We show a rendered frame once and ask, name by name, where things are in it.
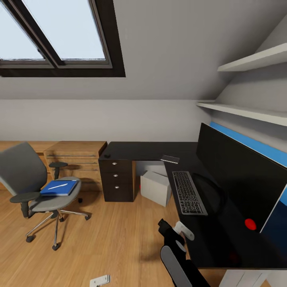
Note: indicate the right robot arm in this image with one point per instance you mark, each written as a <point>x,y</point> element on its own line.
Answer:
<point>173,255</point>

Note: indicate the keyboard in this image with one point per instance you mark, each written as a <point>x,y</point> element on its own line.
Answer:
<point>189,198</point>

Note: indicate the folder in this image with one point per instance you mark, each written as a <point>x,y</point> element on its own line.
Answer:
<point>59,188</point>

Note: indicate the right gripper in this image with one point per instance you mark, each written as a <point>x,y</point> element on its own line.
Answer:
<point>165,230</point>

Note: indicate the monitor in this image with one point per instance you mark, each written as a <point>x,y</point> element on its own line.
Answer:
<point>252,181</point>

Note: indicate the swivel chair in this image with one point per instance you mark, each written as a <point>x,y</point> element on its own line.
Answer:
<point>23,173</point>

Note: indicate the notebook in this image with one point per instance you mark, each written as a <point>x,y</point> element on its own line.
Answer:
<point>170,159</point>

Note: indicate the room divider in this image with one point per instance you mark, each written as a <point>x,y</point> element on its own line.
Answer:
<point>271,152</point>

